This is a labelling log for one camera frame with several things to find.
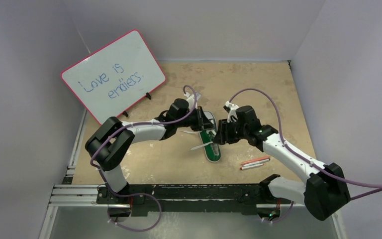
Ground green canvas sneaker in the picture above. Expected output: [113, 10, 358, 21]
[199, 111, 221, 163]

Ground white shoelace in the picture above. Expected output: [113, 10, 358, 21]
[182, 129, 218, 152]

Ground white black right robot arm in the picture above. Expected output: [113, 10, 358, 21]
[213, 102, 351, 221]

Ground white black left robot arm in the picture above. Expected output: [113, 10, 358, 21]
[85, 99, 215, 195]

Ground orange marker pen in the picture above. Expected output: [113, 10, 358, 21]
[241, 156, 270, 165]

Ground black whiteboard easel stand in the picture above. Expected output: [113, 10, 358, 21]
[121, 92, 152, 118]

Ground red white marker pen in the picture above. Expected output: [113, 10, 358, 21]
[240, 158, 270, 170]

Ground pink framed whiteboard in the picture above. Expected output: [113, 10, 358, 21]
[61, 30, 166, 124]

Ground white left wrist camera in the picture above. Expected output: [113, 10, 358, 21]
[184, 92, 201, 109]

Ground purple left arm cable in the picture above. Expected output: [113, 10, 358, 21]
[90, 85, 199, 233]

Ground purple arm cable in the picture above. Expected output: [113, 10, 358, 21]
[227, 88, 382, 225]
[90, 85, 199, 233]

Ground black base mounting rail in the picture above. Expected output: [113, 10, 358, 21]
[96, 183, 290, 220]

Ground silver aluminium frame rail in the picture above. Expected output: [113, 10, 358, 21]
[40, 185, 347, 239]

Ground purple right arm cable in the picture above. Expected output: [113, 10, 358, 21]
[227, 88, 382, 225]

